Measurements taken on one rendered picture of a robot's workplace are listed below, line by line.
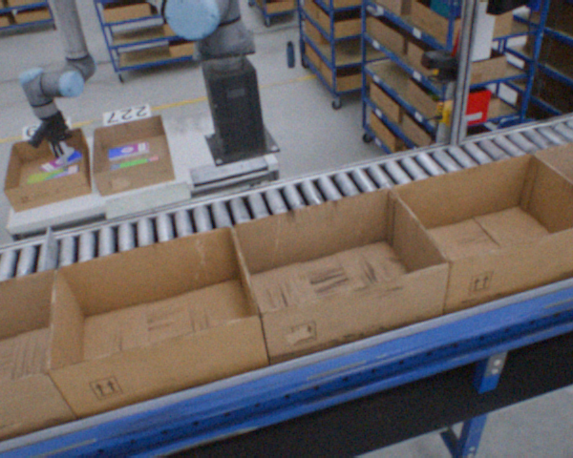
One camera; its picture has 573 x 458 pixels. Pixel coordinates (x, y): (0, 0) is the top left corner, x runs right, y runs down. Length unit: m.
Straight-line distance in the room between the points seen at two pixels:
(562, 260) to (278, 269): 0.65
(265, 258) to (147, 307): 0.31
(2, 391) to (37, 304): 0.30
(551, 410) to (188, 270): 1.48
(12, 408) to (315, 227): 0.74
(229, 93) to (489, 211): 0.99
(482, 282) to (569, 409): 1.13
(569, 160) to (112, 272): 1.20
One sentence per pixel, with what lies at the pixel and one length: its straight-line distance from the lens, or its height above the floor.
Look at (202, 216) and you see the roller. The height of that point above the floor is 0.75.
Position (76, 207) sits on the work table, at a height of 0.75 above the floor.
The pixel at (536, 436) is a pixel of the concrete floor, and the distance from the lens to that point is 2.12.
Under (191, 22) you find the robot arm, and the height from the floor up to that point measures 1.32.
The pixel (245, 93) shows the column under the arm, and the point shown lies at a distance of 1.94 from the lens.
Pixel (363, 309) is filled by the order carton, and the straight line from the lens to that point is 1.04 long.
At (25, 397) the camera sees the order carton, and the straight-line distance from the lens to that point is 1.07.
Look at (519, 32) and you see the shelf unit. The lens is 2.63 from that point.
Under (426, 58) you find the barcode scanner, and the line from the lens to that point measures 1.91.
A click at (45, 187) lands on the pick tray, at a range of 2.03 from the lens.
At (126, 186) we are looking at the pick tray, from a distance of 1.97.
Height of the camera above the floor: 1.76
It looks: 39 degrees down
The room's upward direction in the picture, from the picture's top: 7 degrees counter-clockwise
